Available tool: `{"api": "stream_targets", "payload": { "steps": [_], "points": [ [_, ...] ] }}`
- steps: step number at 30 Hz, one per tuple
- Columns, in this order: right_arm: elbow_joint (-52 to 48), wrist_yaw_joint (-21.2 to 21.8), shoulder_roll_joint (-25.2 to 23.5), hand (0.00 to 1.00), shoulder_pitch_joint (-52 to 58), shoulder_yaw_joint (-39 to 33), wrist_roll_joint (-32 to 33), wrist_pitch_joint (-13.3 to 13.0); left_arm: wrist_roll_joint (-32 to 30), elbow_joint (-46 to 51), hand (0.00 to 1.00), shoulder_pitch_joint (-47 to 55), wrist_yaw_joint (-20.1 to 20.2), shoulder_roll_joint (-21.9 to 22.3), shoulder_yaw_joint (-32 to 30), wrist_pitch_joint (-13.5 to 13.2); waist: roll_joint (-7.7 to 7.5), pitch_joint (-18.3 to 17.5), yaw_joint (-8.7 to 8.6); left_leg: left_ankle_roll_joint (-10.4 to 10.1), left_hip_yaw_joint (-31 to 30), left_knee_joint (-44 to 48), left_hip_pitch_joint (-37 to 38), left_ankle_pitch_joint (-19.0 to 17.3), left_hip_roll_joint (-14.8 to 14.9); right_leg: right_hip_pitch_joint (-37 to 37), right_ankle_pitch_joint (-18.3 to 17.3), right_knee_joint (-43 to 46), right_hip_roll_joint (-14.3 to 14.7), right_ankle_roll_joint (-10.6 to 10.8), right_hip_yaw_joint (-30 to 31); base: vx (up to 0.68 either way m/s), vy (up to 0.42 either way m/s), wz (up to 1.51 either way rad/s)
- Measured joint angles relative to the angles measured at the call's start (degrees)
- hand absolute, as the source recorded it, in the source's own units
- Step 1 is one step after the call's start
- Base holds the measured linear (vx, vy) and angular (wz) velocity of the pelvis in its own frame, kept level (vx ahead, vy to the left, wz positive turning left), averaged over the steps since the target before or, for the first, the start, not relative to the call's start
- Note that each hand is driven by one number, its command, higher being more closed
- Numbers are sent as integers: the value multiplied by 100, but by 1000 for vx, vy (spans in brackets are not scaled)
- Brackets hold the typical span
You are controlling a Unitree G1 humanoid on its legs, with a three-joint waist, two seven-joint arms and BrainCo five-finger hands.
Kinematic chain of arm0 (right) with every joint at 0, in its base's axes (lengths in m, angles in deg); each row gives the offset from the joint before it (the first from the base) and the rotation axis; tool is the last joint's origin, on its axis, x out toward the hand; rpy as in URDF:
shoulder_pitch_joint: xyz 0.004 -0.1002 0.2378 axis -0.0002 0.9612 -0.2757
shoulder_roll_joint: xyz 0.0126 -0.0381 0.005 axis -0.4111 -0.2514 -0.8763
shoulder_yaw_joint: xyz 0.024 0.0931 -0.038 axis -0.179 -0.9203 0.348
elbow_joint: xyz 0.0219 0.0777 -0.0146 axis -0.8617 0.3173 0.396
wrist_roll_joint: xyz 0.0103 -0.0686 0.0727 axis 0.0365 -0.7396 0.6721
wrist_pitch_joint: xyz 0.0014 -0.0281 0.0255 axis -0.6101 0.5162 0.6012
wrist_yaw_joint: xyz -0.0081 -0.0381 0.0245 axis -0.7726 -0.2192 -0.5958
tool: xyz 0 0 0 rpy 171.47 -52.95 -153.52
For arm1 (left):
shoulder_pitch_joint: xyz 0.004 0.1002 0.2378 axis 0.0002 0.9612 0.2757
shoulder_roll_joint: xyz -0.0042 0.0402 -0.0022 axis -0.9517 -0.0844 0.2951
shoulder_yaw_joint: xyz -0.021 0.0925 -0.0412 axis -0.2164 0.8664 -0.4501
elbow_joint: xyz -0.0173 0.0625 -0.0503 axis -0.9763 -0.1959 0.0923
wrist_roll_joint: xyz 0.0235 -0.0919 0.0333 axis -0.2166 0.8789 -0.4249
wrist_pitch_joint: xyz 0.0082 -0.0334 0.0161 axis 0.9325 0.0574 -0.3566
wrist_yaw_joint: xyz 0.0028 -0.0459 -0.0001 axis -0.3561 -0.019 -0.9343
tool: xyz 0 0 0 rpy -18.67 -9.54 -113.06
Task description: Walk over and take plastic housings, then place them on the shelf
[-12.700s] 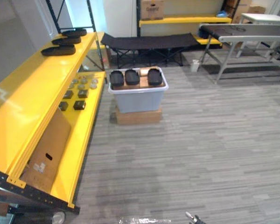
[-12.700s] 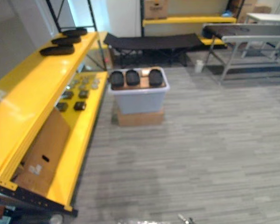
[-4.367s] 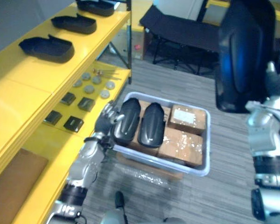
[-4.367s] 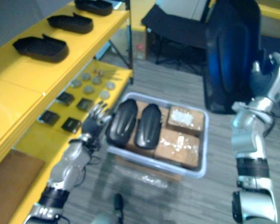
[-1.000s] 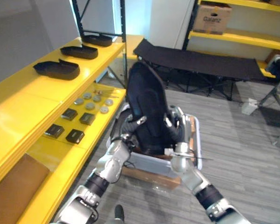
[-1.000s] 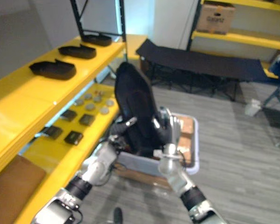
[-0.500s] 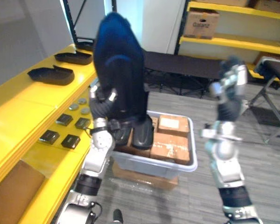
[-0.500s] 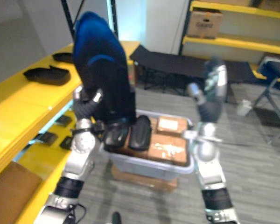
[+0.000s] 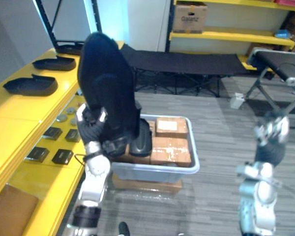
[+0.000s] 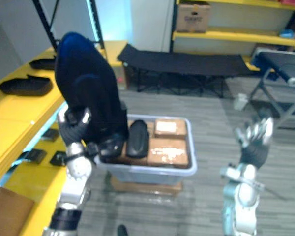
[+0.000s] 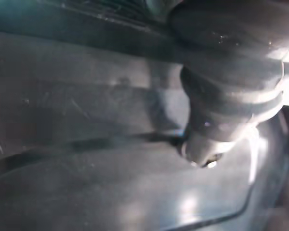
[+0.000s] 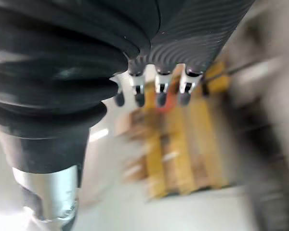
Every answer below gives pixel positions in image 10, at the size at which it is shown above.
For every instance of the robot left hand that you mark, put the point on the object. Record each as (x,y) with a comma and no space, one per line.
(70,131)

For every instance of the robot dark foot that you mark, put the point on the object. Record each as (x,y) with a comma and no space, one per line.
(122,230)

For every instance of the small black flat part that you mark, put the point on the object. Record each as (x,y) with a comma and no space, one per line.
(58,158)
(50,135)
(37,155)

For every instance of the black folding cot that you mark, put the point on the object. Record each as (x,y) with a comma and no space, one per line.
(179,64)

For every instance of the yellow wall shelf unit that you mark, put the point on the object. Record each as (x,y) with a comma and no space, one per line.
(236,34)

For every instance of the brown cardboard box with label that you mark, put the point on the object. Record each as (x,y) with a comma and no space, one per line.
(170,127)
(167,152)

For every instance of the flat cardboard box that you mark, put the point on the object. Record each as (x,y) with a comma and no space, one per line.
(147,188)

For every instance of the plain brown cardboard box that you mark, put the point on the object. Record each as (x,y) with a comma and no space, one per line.
(7,212)

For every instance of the grey folding table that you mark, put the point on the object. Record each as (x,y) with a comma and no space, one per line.
(277,73)

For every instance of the blue bag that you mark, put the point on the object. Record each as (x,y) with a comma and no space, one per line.
(288,33)

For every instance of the yellow metal shelf rack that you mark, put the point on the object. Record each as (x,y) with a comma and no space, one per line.
(19,118)

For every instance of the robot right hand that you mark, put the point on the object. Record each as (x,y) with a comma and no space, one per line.
(254,145)

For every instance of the grey plastic bin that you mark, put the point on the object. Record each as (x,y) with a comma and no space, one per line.
(162,169)

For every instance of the printed brown cardboard box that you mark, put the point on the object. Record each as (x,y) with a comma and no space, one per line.
(193,17)

